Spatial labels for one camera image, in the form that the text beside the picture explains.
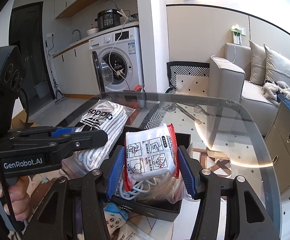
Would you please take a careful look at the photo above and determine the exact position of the bagged white cable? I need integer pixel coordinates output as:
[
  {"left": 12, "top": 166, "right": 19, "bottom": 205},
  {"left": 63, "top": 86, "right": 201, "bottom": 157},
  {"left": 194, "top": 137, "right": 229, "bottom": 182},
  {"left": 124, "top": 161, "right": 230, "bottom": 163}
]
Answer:
[{"left": 134, "top": 142, "right": 194, "bottom": 204}]

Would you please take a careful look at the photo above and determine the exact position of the grey cable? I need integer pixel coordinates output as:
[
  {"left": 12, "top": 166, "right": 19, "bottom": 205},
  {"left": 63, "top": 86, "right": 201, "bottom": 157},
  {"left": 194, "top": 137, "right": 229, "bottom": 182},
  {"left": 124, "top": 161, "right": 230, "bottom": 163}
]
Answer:
[{"left": 117, "top": 172, "right": 158, "bottom": 201}]

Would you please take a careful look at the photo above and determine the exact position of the white blue plush toy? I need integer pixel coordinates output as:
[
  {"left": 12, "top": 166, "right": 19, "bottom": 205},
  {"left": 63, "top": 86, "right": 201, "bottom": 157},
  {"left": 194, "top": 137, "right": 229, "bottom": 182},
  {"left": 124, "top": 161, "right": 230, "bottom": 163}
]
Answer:
[{"left": 104, "top": 203, "right": 129, "bottom": 236}]

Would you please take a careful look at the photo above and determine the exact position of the red white snack packet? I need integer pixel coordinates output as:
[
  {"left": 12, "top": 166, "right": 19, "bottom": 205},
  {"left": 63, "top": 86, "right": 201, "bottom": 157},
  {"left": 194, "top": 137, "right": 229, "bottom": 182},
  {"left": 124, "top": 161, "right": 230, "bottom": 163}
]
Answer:
[{"left": 124, "top": 123, "right": 180, "bottom": 191}]

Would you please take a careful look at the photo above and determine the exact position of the clear printed plastic bag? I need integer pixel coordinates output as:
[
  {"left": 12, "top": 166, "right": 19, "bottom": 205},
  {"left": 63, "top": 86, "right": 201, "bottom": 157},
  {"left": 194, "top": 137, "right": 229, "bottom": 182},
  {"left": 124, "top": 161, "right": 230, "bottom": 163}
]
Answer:
[{"left": 113, "top": 222, "right": 149, "bottom": 240}]

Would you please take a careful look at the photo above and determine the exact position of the person's left hand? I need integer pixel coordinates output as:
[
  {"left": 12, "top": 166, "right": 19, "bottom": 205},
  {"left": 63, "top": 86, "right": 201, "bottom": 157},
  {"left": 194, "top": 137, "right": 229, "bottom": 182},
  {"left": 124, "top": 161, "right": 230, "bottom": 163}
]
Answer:
[{"left": 0, "top": 176, "right": 30, "bottom": 221}]

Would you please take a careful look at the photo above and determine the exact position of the brown cardboard box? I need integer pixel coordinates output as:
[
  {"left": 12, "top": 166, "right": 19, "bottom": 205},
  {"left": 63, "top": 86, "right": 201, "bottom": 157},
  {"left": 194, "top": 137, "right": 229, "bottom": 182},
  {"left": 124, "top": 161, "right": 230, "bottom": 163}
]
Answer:
[{"left": 11, "top": 110, "right": 38, "bottom": 129}]

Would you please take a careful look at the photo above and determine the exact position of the floor mop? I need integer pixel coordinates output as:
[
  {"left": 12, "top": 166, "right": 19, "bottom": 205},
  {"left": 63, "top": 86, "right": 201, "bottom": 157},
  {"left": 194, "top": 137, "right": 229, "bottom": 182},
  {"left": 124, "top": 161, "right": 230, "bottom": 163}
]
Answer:
[{"left": 45, "top": 40, "right": 67, "bottom": 105}]

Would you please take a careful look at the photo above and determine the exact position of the black cardboard box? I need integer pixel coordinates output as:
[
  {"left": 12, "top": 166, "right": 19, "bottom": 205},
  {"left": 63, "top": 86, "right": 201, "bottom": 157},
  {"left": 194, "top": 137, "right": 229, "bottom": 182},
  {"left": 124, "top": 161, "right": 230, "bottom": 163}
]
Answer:
[{"left": 110, "top": 127, "right": 191, "bottom": 222}]

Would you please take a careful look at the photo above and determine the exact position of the white washing machine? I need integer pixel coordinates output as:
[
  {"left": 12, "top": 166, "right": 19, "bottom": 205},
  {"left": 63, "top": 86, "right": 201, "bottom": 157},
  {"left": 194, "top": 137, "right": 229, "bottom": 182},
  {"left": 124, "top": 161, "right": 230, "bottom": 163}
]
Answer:
[{"left": 88, "top": 27, "right": 144, "bottom": 92}]

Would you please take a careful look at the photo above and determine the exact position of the kitchen faucet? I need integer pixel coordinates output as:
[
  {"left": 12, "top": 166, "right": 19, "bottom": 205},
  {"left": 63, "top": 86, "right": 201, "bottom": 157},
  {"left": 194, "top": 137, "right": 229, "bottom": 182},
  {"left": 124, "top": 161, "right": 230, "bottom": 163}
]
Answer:
[{"left": 72, "top": 29, "right": 81, "bottom": 43}]

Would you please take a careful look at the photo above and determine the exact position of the beige drawer cabinet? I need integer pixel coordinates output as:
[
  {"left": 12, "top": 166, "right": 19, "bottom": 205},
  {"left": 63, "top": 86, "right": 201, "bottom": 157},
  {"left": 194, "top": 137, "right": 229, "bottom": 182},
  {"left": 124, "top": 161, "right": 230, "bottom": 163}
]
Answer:
[{"left": 265, "top": 101, "right": 290, "bottom": 199}]

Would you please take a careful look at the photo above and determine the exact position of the white bowl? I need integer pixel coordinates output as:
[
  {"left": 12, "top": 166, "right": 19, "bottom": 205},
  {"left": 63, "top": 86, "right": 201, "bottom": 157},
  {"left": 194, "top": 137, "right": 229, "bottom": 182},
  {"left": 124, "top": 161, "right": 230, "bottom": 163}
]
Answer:
[{"left": 87, "top": 28, "right": 99, "bottom": 36}]

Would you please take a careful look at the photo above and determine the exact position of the beige sofa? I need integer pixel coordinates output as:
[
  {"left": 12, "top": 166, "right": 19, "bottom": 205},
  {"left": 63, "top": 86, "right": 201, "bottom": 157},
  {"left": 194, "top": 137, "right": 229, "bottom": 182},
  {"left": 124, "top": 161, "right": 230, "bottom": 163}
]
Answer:
[{"left": 208, "top": 43, "right": 278, "bottom": 136}]

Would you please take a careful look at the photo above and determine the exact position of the black patterned chair back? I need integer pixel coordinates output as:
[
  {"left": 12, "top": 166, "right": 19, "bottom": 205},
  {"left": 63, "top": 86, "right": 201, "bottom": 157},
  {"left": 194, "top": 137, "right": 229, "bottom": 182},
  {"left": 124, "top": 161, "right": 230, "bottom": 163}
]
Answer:
[{"left": 166, "top": 61, "right": 210, "bottom": 96}]

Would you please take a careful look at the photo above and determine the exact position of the grey furry cloth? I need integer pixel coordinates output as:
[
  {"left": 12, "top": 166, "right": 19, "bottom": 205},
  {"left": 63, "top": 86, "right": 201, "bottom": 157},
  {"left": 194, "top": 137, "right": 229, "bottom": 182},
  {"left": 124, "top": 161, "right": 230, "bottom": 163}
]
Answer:
[{"left": 261, "top": 81, "right": 290, "bottom": 107}]

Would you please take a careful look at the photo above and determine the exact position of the black pressure cooker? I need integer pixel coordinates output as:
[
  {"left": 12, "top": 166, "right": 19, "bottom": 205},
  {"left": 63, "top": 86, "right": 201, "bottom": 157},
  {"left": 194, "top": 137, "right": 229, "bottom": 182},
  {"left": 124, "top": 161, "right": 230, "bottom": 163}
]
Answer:
[{"left": 94, "top": 9, "right": 122, "bottom": 31}]

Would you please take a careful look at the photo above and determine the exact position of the beige cushion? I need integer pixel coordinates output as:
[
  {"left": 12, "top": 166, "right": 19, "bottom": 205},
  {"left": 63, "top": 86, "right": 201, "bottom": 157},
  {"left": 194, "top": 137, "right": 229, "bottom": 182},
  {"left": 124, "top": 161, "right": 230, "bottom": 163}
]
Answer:
[{"left": 249, "top": 41, "right": 266, "bottom": 86}]

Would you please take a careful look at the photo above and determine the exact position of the grey cushion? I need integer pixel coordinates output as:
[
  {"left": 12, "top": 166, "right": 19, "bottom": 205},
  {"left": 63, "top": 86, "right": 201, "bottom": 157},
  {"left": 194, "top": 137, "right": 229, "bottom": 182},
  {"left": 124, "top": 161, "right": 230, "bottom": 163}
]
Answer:
[{"left": 264, "top": 44, "right": 290, "bottom": 87}]

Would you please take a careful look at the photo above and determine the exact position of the white wall power strip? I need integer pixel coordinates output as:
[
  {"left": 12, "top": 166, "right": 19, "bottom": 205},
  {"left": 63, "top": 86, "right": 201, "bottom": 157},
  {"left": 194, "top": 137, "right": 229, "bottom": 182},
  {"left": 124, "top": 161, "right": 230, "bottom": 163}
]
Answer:
[{"left": 231, "top": 24, "right": 246, "bottom": 46}]

